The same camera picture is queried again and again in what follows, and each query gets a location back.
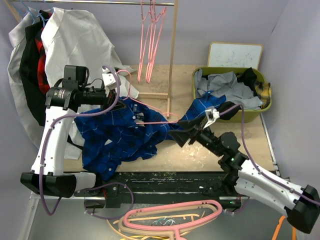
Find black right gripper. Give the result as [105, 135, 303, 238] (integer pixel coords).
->
[167, 114, 223, 158]

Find pink hanger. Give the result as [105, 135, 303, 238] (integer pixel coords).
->
[118, 199, 223, 240]
[116, 69, 179, 125]

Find blue plaid shirt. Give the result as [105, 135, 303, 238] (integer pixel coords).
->
[74, 90, 227, 183]

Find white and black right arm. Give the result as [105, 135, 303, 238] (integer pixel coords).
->
[169, 117, 320, 234]

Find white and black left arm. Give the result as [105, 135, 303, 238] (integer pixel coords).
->
[20, 65, 123, 198]

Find red plaid hanging shirt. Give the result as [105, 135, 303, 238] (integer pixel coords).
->
[34, 9, 55, 95]

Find grey shirt in basket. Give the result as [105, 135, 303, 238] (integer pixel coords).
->
[193, 69, 263, 110]

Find white hanging shirt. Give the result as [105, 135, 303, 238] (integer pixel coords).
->
[6, 6, 140, 161]

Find pink hanger in foreground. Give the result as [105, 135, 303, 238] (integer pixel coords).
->
[118, 199, 223, 240]

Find yellow hanger in foreground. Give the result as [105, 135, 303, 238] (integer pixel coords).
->
[121, 235, 170, 240]

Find blue hanger hooks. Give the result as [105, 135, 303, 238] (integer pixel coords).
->
[19, 0, 55, 27]

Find orange hanger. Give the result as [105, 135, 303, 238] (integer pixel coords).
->
[271, 215, 297, 240]

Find black hanging garment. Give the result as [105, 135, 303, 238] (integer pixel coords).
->
[19, 21, 85, 152]

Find green laundry basket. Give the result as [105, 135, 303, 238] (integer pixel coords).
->
[191, 66, 272, 123]

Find small whiteboard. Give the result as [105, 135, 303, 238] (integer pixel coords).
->
[207, 42, 264, 69]

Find black and yellow garment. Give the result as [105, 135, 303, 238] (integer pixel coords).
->
[219, 68, 272, 121]

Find pink hangers on rack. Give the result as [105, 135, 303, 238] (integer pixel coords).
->
[137, 0, 167, 84]

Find metal hanging rod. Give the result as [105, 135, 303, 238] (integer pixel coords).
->
[9, 0, 179, 7]

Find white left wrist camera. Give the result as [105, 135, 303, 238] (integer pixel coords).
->
[102, 72, 121, 90]

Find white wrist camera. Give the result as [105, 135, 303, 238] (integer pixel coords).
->
[203, 106, 220, 129]
[102, 72, 121, 90]

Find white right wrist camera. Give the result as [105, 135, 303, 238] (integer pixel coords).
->
[203, 106, 220, 129]

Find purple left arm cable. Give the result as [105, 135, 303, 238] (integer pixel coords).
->
[38, 65, 136, 221]

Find wooden garment rack frame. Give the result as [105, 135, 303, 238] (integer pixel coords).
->
[4, 0, 179, 118]

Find aluminium frame rail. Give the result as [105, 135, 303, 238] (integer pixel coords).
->
[18, 149, 307, 240]

